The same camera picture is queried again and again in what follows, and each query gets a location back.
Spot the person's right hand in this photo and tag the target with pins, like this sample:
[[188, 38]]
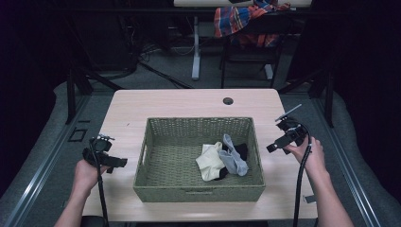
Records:
[[308, 156]]

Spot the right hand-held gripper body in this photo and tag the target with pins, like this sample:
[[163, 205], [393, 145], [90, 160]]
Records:
[[292, 130]]

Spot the light background desk top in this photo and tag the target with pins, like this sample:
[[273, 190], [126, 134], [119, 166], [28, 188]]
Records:
[[242, 3]]

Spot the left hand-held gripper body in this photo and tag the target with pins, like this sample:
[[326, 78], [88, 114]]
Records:
[[100, 145]]

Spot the green woven basket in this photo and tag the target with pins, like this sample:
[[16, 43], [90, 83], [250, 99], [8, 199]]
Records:
[[176, 164]]

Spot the white desk leg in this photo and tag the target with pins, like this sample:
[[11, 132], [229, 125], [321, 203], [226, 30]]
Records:
[[196, 50]]

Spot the plaid cloth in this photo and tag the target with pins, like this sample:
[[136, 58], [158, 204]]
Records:
[[235, 19]]

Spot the black sock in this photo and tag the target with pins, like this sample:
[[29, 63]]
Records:
[[242, 150]]

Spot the person's left hand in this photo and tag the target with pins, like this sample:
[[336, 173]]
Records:
[[86, 173]]

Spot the grey tape piece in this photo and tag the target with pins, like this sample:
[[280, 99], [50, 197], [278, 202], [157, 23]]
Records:
[[309, 199]]

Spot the black metal stand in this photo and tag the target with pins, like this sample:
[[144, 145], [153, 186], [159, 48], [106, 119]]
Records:
[[77, 91], [318, 91]]

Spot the cream sock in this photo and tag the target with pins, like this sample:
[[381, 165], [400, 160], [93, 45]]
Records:
[[210, 164]]

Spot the grey sock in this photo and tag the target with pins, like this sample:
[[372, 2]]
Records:
[[233, 159]]

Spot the black chair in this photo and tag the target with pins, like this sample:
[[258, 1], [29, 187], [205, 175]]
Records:
[[252, 53]]

